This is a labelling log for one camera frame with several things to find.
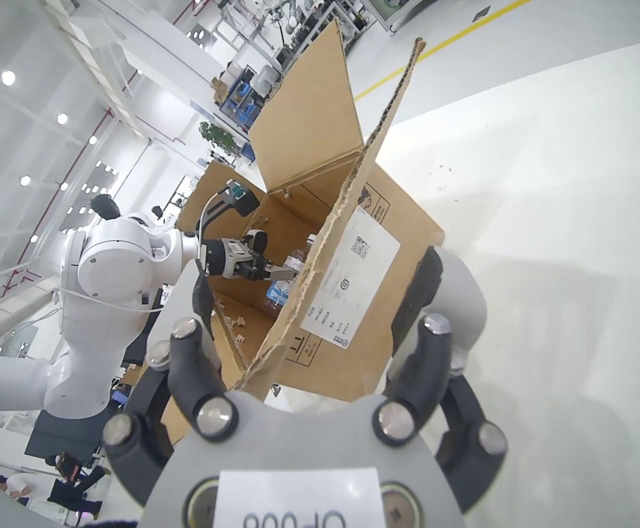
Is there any person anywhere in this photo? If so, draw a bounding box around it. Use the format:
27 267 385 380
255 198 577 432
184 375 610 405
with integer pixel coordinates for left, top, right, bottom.
0 474 32 507
46 451 112 521

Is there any thin white cable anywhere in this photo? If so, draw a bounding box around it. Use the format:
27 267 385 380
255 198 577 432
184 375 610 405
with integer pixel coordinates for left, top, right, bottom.
52 285 163 316

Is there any rack with blue bins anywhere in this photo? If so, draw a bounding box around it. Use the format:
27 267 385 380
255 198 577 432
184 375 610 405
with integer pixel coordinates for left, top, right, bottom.
218 64 266 132

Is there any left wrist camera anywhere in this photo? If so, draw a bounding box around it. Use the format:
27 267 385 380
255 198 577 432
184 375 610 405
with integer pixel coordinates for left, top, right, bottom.
196 179 262 251

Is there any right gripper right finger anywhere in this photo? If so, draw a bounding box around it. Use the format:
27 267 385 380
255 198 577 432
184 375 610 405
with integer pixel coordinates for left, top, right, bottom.
372 245 510 516

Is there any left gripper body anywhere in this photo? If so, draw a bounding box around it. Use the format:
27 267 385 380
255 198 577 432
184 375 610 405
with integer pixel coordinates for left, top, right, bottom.
199 238 252 279

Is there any large brown cardboard carton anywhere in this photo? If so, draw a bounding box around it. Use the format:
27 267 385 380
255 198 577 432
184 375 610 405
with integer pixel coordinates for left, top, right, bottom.
162 17 446 446

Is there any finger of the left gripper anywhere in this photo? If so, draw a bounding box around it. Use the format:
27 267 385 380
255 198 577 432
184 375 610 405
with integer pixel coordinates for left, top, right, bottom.
247 229 270 259
238 256 301 284

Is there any clear plastic water bottle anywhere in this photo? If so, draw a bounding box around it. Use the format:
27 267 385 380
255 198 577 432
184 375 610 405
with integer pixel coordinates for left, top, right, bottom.
264 234 319 312

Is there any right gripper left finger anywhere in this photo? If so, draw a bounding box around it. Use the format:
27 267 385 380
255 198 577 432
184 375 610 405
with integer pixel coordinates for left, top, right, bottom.
102 259 240 506

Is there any green potted plant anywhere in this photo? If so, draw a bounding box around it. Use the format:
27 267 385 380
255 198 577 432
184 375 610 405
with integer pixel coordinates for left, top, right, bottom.
199 121 239 157

